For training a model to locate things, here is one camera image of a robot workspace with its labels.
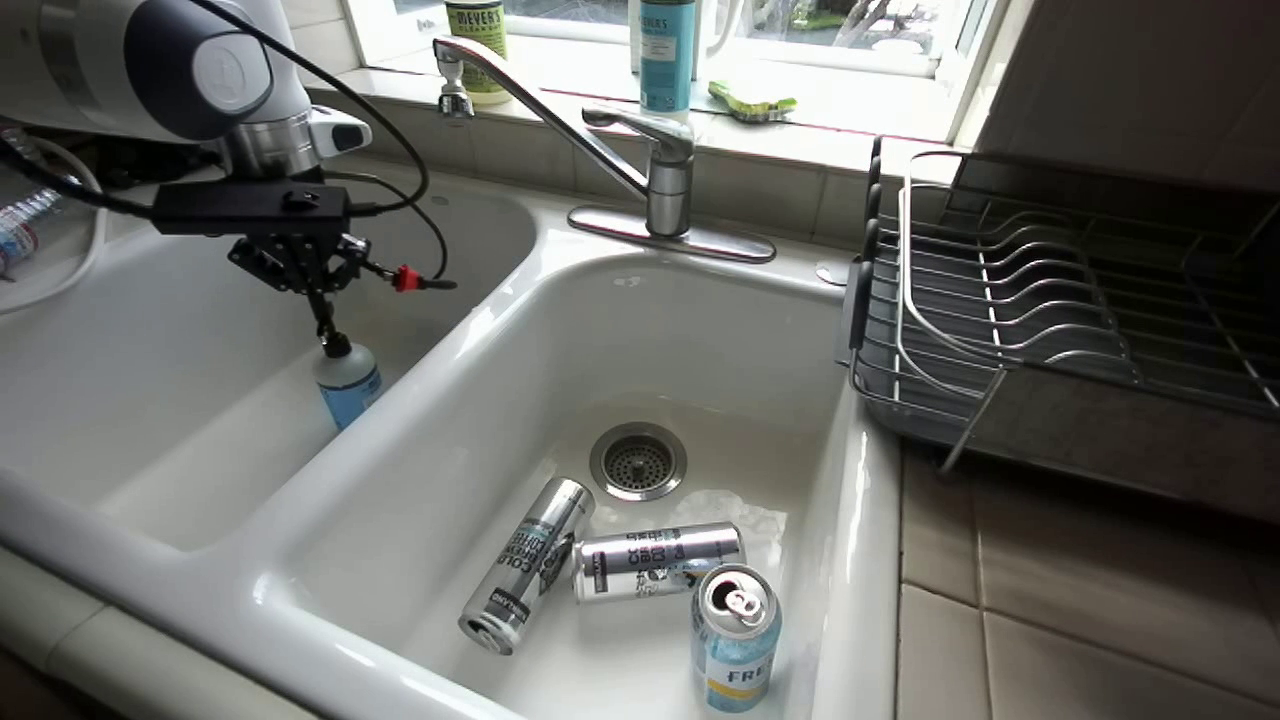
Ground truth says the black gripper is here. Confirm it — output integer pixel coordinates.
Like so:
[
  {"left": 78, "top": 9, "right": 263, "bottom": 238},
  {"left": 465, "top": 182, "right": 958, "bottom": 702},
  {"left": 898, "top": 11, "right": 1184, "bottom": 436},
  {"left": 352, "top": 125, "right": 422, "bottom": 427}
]
[{"left": 224, "top": 226, "right": 374, "bottom": 355}]

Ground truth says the blue label pump bottle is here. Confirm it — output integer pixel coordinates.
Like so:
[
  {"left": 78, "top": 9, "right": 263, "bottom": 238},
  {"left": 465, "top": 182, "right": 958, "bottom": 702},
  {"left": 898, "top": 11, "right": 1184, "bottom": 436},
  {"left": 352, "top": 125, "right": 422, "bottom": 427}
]
[{"left": 311, "top": 330, "right": 386, "bottom": 436}]

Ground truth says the white double basin sink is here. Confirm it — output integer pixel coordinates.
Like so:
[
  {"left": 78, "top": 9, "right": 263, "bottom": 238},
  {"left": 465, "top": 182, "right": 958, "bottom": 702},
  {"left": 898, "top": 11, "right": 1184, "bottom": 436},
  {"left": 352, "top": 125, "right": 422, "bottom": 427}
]
[{"left": 0, "top": 135, "right": 910, "bottom": 720}]

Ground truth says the green label spray bottle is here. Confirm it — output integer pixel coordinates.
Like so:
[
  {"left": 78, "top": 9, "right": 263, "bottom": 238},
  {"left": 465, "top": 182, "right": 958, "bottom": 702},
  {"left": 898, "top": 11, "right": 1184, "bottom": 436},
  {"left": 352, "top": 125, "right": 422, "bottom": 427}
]
[{"left": 445, "top": 0, "right": 514, "bottom": 113}]

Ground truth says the chrome sink faucet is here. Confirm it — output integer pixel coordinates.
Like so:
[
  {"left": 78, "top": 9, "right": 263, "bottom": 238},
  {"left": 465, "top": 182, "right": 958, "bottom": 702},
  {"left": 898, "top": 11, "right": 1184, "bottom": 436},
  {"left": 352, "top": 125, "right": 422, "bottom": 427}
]
[{"left": 427, "top": 32, "right": 778, "bottom": 266}]

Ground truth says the teal label pump bottle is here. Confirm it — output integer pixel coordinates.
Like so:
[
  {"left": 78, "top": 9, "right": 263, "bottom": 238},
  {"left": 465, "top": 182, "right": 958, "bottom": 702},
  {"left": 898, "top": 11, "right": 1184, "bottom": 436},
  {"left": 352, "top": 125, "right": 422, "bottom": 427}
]
[{"left": 630, "top": 0, "right": 704, "bottom": 114}]

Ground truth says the black bag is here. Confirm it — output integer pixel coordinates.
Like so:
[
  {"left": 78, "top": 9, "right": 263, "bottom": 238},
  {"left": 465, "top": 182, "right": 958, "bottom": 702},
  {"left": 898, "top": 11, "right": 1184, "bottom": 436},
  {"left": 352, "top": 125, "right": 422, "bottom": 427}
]
[{"left": 53, "top": 127, "right": 237, "bottom": 191}]

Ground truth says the slim silver can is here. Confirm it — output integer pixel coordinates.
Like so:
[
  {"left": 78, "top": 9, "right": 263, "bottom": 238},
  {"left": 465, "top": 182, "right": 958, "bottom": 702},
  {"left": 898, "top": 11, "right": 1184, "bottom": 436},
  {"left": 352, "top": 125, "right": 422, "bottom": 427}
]
[
  {"left": 457, "top": 476, "right": 594, "bottom": 660},
  {"left": 571, "top": 521, "right": 747, "bottom": 604}
]

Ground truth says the white tube with print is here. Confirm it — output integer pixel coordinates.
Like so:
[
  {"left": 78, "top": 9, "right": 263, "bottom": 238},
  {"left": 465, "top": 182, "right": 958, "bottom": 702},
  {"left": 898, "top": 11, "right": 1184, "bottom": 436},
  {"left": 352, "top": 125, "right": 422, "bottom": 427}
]
[{"left": 0, "top": 182, "right": 73, "bottom": 279}]

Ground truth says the metal drain strainer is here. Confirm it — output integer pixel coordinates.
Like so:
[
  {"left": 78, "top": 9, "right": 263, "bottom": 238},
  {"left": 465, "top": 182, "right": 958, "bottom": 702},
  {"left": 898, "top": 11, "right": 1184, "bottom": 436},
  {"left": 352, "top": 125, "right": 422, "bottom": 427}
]
[{"left": 587, "top": 421, "right": 692, "bottom": 506}]

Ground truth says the short blue drink can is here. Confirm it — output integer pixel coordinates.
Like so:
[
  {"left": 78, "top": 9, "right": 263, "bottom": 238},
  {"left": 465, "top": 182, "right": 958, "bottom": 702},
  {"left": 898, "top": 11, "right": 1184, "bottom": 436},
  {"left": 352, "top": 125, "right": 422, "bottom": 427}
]
[{"left": 686, "top": 561, "right": 788, "bottom": 715}]

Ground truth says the red cable connector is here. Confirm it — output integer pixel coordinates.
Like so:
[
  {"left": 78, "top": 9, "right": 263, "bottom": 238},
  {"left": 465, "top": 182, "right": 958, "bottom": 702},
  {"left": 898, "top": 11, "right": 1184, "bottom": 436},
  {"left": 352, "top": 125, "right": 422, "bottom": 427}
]
[{"left": 382, "top": 261, "right": 458, "bottom": 300}]

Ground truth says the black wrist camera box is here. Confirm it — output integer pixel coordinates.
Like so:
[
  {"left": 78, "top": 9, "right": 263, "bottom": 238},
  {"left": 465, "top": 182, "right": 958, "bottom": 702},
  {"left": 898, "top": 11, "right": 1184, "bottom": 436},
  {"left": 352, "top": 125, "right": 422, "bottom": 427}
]
[{"left": 146, "top": 178, "right": 356, "bottom": 242}]

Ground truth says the white window frame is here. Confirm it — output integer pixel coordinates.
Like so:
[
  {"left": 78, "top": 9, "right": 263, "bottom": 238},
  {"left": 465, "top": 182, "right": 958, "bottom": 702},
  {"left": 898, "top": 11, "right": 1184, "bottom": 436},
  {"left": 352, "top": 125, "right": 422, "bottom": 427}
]
[{"left": 263, "top": 0, "right": 1034, "bottom": 153}]

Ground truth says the dark wire dish rack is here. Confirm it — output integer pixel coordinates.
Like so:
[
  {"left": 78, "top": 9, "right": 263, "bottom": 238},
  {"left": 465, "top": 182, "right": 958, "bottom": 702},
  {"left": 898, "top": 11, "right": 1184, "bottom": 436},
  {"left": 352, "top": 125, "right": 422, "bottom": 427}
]
[{"left": 834, "top": 131, "right": 1280, "bottom": 533}]

